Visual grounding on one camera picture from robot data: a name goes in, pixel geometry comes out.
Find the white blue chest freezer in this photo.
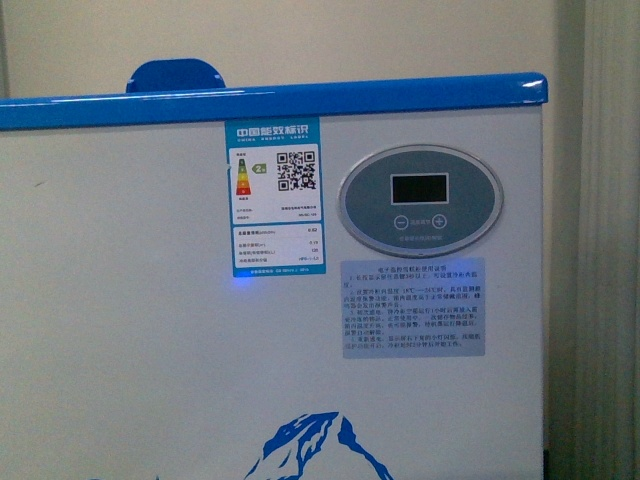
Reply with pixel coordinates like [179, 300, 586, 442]
[1, 72, 548, 479]

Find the glass sliding freezer lid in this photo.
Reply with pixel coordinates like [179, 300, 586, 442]
[126, 58, 226, 93]

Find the grey instruction sticker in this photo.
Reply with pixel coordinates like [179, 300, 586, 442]
[341, 258, 486, 359]

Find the white curtain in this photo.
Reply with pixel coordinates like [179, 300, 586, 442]
[547, 1, 639, 479]

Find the oval grey control panel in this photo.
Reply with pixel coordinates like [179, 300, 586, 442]
[338, 144, 504, 258]

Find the blue energy efficiency label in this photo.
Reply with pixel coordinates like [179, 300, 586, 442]
[225, 117, 326, 278]

